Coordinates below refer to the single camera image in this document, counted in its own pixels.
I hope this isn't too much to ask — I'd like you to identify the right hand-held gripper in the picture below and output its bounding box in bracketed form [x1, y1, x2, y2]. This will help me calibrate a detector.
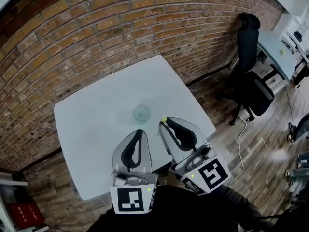
[158, 116, 230, 197]

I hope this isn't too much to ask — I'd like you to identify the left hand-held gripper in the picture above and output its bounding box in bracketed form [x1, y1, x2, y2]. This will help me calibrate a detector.
[109, 129, 159, 215]

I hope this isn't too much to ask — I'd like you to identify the clear glass cup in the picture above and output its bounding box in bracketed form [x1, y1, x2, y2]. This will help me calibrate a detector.
[132, 104, 152, 125]

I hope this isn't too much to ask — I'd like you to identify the person's right forearm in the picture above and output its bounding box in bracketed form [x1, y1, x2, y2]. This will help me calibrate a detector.
[205, 184, 275, 232]

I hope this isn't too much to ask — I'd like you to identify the person's left forearm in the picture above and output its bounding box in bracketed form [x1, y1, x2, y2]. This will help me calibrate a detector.
[86, 205, 150, 232]

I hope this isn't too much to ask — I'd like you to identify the person's black top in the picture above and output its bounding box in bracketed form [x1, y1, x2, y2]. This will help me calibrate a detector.
[144, 184, 232, 232]

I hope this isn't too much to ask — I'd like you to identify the black office chair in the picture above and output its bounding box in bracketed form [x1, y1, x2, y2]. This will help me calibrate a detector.
[214, 13, 286, 127]

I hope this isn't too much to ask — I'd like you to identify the grey drawer cabinet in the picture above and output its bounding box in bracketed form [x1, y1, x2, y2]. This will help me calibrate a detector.
[256, 47, 285, 89]

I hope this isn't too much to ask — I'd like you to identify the red box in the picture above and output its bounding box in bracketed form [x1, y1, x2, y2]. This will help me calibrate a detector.
[6, 201, 46, 230]

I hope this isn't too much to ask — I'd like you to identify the grey desk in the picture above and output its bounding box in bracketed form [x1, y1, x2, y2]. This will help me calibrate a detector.
[256, 29, 299, 82]

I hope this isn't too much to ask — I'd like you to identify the white shelf unit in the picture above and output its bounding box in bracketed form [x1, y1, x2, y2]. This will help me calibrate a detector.
[0, 171, 50, 232]

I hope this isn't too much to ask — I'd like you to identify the white storage rack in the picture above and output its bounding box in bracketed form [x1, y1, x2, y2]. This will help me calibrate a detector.
[279, 23, 309, 63]

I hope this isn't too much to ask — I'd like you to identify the white floor cable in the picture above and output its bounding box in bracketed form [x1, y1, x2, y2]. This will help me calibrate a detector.
[227, 116, 250, 189]

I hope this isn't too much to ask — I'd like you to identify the thin black floor cable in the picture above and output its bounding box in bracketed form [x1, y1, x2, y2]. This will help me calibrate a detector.
[285, 81, 297, 127]

